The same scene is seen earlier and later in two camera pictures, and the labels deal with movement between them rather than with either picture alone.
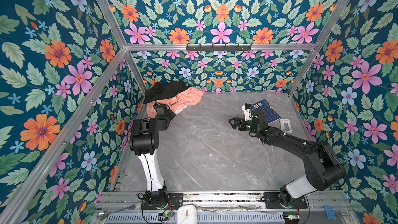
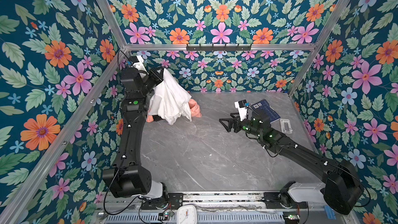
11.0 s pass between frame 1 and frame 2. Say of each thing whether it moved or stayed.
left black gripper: moved
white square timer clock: stayed
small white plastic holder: stayed
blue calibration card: stayed
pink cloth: moved
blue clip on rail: stayed
